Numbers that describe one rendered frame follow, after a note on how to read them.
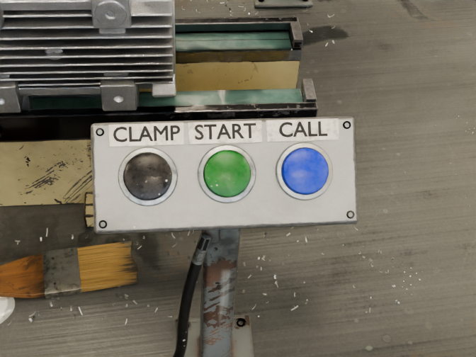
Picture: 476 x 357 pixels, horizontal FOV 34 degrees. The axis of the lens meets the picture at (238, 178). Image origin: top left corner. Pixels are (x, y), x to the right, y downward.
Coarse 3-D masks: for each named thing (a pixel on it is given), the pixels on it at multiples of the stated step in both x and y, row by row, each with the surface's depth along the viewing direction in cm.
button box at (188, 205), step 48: (96, 144) 49; (144, 144) 49; (192, 144) 50; (240, 144) 50; (288, 144) 50; (336, 144) 51; (96, 192) 49; (192, 192) 50; (288, 192) 50; (336, 192) 51
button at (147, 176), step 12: (144, 156) 49; (156, 156) 49; (132, 168) 49; (144, 168) 49; (156, 168) 49; (168, 168) 49; (132, 180) 49; (144, 180) 49; (156, 180) 49; (168, 180) 49; (132, 192) 49; (144, 192) 49; (156, 192) 49
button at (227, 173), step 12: (216, 156) 49; (228, 156) 49; (240, 156) 49; (204, 168) 49; (216, 168) 49; (228, 168) 49; (240, 168) 49; (204, 180) 50; (216, 180) 49; (228, 180) 49; (240, 180) 49; (216, 192) 49; (228, 192) 49; (240, 192) 49
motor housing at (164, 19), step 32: (32, 0) 61; (64, 0) 61; (160, 0) 64; (32, 32) 63; (64, 32) 64; (96, 32) 64; (128, 32) 64; (160, 32) 64; (0, 64) 65; (32, 64) 65; (64, 64) 65; (96, 64) 65; (128, 64) 66; (160, 64) 67; (32, 96) 73; (64, 96) 74; (96, 96) 74
